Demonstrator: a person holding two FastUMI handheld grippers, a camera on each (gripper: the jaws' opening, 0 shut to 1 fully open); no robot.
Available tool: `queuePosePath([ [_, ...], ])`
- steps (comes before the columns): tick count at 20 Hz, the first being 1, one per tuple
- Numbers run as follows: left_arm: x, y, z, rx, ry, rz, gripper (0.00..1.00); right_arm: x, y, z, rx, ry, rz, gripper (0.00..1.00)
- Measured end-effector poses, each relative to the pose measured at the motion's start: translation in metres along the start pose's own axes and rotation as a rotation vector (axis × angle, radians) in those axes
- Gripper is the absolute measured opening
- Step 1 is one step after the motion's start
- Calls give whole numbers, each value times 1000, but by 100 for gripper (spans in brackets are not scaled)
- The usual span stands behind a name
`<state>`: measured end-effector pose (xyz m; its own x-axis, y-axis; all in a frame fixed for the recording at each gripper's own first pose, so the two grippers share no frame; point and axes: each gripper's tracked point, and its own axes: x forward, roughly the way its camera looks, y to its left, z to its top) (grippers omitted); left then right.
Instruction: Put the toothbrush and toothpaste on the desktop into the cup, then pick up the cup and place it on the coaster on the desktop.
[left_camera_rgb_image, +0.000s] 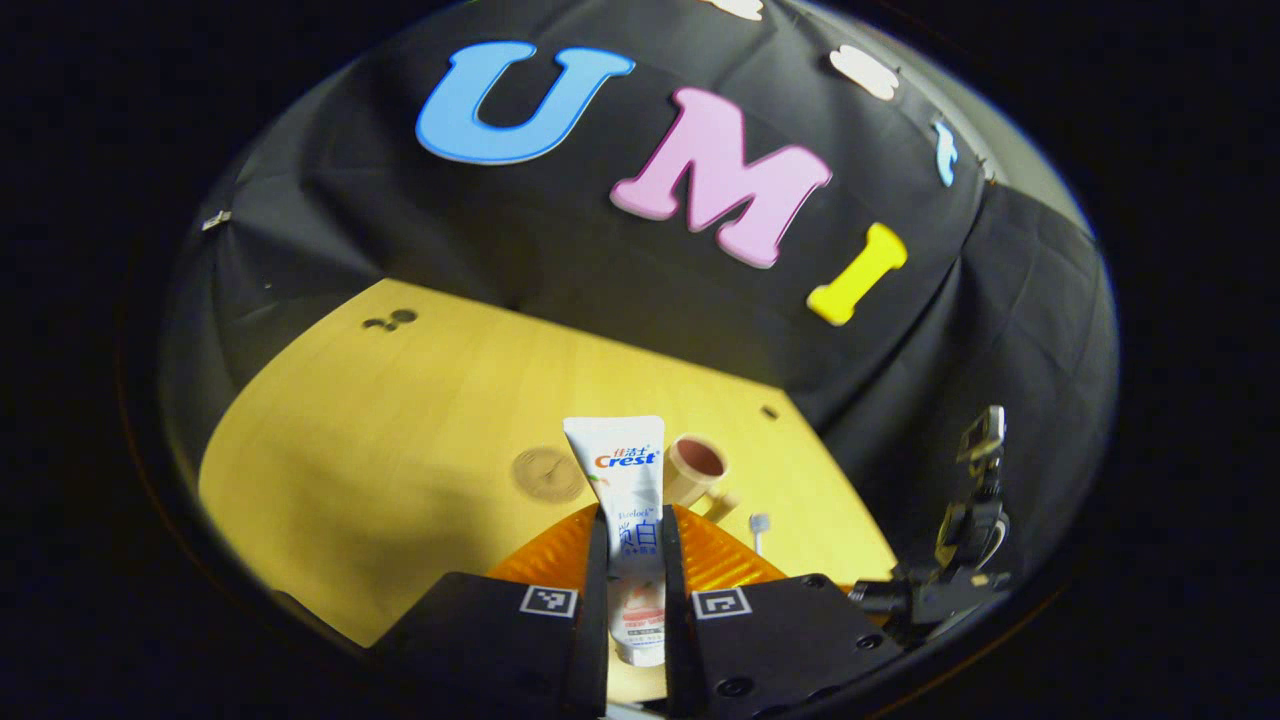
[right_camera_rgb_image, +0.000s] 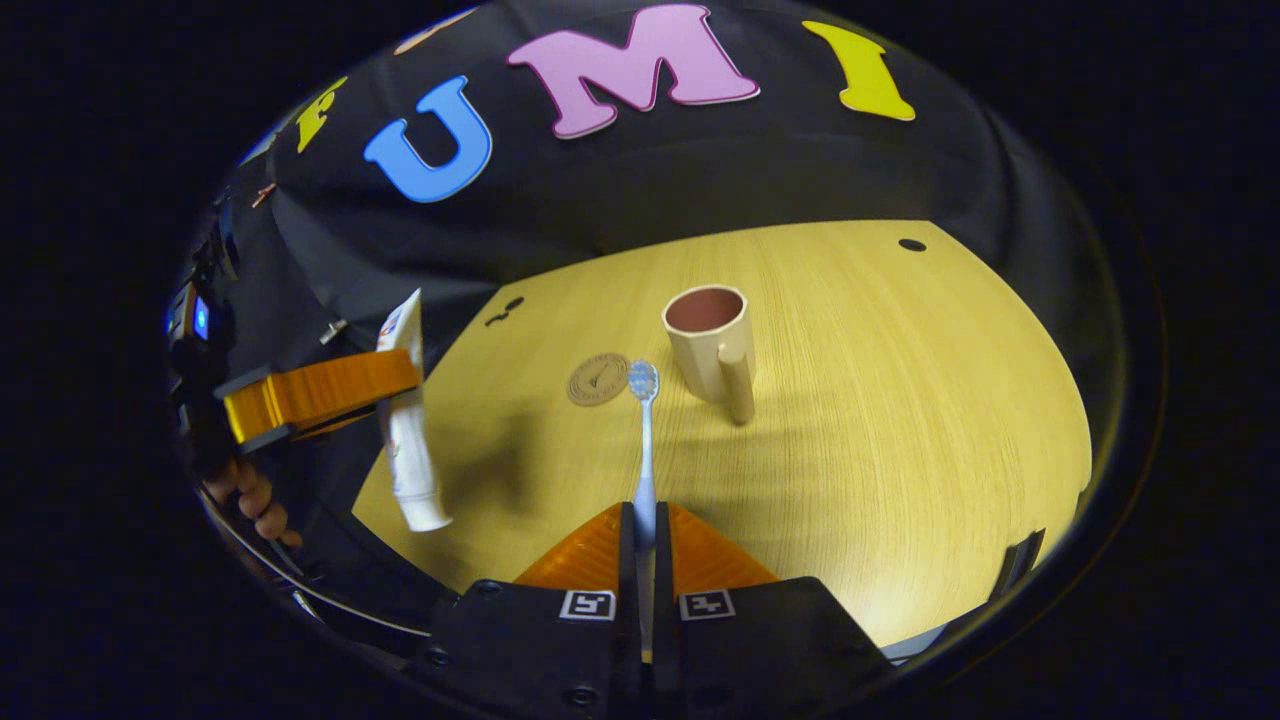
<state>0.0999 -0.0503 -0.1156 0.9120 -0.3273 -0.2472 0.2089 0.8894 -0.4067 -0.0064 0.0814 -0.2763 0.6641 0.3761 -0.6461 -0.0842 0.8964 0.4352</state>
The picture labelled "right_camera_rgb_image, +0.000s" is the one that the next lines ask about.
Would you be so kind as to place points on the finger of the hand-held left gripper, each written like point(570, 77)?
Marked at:
point(340, 425)
point(320, 392)

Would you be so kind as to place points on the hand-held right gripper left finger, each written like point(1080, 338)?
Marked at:
point(627, 565)

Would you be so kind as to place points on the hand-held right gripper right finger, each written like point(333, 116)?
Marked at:
point(664, 565)

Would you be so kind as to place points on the white toothpaste tube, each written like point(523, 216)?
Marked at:
point(408, 450)

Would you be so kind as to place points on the white blue toothbrush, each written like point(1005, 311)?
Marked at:
point(646, 450)

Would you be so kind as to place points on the round brown coaster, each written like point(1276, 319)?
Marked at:
point(597, 380)

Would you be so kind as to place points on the beige cup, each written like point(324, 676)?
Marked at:
point(705, 350)

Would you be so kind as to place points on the white clip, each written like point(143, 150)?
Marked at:
point(333, 331)

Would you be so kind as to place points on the copper clip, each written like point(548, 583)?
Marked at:
point(262, 194)

